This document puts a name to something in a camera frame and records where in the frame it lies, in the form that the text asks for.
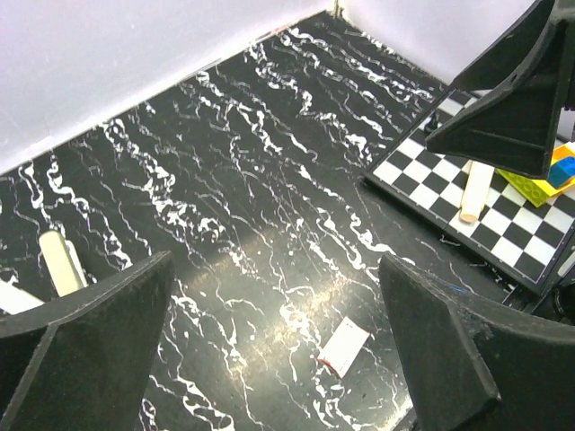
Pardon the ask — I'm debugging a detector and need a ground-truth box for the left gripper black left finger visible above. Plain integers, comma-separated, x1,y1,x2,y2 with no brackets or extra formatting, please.
1,251,174,430

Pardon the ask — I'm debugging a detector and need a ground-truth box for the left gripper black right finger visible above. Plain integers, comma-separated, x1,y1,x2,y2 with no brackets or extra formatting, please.
379,252,574,430

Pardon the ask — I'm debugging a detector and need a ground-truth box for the blue toy brick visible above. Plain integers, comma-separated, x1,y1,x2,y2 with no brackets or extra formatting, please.
547,156,575,189

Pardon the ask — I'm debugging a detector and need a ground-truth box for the white black stapler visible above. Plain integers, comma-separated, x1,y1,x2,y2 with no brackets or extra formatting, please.
0,280,44,315

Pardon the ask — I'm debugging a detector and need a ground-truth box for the red white staple box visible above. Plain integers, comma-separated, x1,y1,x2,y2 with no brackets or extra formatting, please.
317,316,370,379

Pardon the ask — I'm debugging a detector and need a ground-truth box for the black white checkered board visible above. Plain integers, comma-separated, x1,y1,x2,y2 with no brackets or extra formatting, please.
367,91,574,295

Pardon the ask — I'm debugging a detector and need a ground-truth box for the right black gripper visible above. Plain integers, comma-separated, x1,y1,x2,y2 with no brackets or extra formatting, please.
426,0,574,179

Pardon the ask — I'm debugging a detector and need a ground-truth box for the beige stapler top part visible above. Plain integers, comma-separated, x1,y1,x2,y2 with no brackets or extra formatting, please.
39,230,88,297

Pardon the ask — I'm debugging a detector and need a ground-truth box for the wooden peg doll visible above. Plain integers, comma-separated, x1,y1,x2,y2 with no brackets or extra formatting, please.
459,161,494,224

